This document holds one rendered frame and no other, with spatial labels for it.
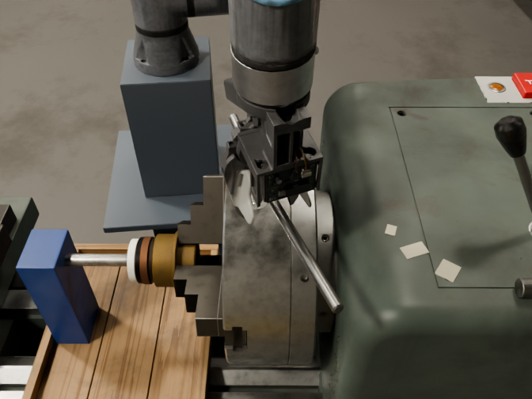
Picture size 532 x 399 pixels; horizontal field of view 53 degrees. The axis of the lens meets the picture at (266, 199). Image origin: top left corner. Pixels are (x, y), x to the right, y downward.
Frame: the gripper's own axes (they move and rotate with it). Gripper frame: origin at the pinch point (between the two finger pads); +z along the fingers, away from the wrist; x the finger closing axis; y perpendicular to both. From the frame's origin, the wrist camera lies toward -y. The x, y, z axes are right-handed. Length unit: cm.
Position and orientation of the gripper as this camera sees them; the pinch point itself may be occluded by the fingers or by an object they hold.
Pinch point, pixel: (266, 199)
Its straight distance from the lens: 66.9
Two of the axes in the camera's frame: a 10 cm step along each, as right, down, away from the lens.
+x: 9.4, -2.7, 2.1
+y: 3.4, 7.4, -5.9
